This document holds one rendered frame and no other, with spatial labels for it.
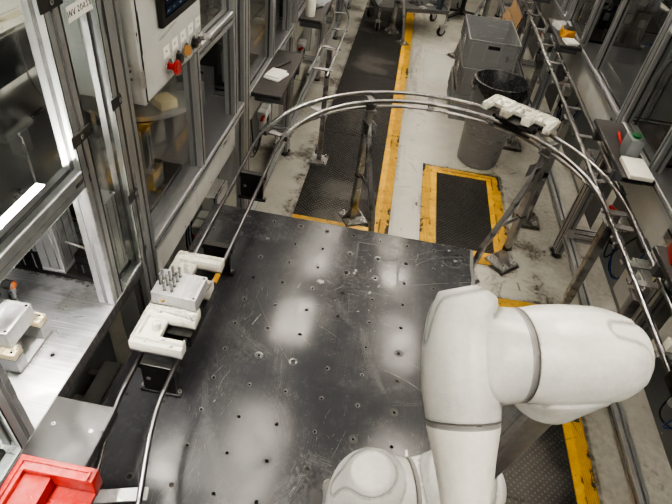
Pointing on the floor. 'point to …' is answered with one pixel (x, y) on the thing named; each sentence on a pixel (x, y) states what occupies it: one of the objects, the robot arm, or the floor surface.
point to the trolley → (410, 11)
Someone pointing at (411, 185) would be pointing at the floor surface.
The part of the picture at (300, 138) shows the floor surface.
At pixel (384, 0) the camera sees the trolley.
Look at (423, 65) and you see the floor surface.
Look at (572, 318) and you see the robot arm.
